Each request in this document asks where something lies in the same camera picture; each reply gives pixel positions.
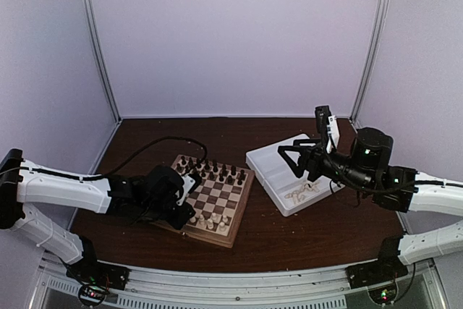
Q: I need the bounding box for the white chess piece short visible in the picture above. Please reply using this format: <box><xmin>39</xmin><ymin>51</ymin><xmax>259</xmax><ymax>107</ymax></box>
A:
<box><xmin>222</xmin><ymin>215</ymin><xmax>230</xmax><ymax>225</ymax></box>

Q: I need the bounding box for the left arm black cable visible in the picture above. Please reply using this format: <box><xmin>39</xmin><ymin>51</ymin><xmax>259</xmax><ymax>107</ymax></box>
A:
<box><xmin>21</xmin><ymin>135</ymin><xmax>208</xmax><ymax>183</ymax></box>

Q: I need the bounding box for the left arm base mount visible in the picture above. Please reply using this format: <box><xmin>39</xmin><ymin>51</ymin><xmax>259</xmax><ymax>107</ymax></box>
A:
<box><xmin>65</xmin><ymin>237</ymin><xmax>129</xmax><ymax>290</ymax></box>

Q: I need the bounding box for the front aluminium rail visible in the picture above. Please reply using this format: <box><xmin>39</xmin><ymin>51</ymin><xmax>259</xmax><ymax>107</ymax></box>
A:
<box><xmin>25</xmin><ymin>252</ymin><xmax>450</xmax><ymax>308</ymax></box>

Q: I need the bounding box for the wooden chess board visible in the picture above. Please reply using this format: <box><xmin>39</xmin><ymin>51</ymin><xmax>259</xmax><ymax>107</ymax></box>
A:
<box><xmin>172</xmin><ymin>155</ymin><xmax>255</xmax><ymax>248</ymax></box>

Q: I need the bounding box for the dark queen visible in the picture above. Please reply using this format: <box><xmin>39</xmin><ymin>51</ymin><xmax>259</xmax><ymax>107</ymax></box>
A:
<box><xmin>204</xmin><ymin>159</ymin><xmax>210</xmax><ymax>171</ymax></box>

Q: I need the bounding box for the white plastic tray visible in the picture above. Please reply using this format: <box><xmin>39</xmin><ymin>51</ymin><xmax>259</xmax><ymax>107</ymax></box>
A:
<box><xmin>246</xmin><ymin>133</ymin><xmax>344</xmax><ymax>217</ymax></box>

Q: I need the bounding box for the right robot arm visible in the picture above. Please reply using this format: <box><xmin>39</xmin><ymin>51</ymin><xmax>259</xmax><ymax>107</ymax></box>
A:
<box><xmin>277</xmin><ymin>127</ymin><xmax>462</xmax><ymax>282</ymax></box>

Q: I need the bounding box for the pile of white chess pieces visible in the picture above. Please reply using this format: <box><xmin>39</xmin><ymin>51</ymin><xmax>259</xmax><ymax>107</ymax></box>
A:
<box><xmin>284</xmin><ymin>180</ymin><xmax>320</xmax><ymax>205</ymax></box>

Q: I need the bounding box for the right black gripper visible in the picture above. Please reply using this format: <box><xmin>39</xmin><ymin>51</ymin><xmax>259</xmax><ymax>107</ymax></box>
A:
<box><xmin>278</xmin><ymin>137</ymin><xmax>373</xmax><ymax>195</ymax></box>

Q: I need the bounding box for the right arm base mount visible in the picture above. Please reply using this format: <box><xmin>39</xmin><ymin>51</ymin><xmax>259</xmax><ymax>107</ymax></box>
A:
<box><xmin>346</xmin><ymin>236</ymin><xmax>408</xmax><ymax>289</ymax></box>

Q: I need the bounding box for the right aluminium frame post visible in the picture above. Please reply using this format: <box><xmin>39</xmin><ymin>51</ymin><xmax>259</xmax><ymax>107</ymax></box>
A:
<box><xmin>349</xmin><ymin>0</ymin><xmax>390</xmax><ymax>129</ymax></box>

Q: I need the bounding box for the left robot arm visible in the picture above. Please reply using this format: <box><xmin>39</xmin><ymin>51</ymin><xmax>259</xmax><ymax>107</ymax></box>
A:
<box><xmin>1</xmin><ymin>148</ymin><xmax>202</xmax><ymax>283</ymax></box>

